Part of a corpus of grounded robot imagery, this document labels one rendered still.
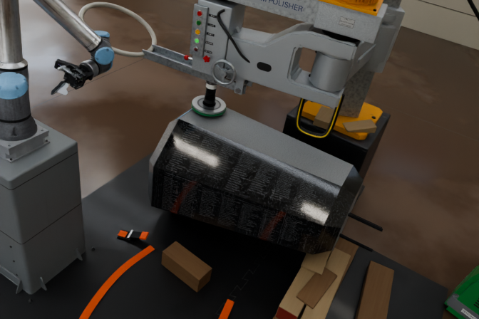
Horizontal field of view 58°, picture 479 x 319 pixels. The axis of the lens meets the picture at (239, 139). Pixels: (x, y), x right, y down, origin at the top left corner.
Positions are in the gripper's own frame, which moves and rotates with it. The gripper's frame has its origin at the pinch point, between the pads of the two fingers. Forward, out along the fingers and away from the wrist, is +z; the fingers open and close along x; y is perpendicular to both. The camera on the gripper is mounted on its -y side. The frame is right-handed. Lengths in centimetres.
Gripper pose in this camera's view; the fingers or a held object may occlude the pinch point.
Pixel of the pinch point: (52, 81)
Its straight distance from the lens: 217.5
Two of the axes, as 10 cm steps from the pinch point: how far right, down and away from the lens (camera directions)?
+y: 8.2, 5.7, -0.7
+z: -3.7, 4.3, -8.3
